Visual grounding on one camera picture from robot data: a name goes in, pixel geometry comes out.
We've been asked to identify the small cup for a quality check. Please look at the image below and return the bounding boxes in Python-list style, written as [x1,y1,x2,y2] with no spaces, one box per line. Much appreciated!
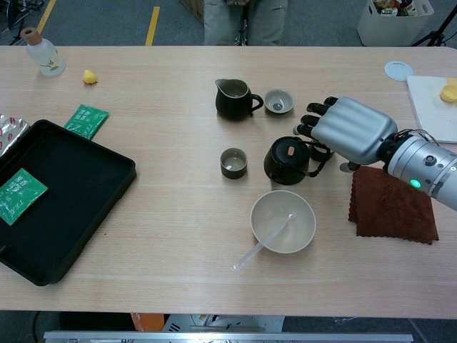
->
[263,88,296,116]

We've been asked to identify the black plastic tray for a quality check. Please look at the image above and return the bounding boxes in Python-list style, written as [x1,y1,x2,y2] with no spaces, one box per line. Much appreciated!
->
[0,119,137,287]

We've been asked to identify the black equipment stand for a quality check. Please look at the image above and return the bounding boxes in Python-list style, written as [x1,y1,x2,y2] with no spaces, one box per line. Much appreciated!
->
[0,0,46,46]

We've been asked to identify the clear plastic stirrer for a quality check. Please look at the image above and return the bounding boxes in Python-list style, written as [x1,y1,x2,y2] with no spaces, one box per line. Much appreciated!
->
[231,212,296,271]

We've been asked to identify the yellow round object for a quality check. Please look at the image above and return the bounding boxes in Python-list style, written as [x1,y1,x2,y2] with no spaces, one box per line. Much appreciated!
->
[432,77,457,104]

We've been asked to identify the white round lid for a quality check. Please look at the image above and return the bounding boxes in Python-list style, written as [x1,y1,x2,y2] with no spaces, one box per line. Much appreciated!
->
[384,60,414,82]

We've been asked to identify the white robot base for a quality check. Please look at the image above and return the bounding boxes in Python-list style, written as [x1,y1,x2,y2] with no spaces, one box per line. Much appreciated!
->
[162,314,286,333]

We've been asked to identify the large beige bowl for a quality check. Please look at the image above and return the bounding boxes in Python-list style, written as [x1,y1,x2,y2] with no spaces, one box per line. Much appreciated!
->
[250,190,317,254]

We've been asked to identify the brown folded cloth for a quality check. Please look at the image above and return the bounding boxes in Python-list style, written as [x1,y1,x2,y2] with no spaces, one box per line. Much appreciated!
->
[348,165,440,246]

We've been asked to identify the person legs in grey trousers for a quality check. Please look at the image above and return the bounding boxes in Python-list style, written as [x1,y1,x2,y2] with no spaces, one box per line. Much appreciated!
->
[203,0,288,46]

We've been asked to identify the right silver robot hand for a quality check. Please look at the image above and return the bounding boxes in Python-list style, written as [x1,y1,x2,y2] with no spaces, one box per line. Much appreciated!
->
[293,96,398,174]

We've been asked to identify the green tea packet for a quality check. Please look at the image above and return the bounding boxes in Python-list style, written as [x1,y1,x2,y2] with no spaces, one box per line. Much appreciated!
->
[0,167,49,227]
[64,104,110,141]

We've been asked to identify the aluminium rail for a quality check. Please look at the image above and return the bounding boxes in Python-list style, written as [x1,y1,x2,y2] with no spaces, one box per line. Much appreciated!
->
[43,330,414,343]

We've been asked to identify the white flat board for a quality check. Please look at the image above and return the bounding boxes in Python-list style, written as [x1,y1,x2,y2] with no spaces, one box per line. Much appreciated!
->
[406,74,457,144]

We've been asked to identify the dark ceramic pitcher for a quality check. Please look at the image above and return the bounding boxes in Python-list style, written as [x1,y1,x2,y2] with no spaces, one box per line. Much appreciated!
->
[214,78,264,121]

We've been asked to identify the orange object under table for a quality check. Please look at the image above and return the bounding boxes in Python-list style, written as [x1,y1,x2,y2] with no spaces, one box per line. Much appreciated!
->
[131,312,165,332]

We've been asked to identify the black tripod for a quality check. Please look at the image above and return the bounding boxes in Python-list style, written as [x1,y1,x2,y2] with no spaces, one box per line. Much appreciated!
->
[411,0,457,48]

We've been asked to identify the silver foil bag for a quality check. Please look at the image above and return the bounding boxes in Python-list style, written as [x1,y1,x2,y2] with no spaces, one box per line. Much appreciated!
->
[0,113,30,158]

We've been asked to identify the white storage bin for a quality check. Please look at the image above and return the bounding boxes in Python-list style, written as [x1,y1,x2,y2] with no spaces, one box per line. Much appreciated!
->
[356,0,435,46]

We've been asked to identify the black teapot with loop handle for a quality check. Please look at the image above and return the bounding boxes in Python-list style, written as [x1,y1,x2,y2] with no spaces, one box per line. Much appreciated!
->
[263,136,336,186]

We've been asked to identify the frosted glass bottle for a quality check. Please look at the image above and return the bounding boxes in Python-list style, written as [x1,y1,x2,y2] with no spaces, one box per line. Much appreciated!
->
[20,27,67,77]

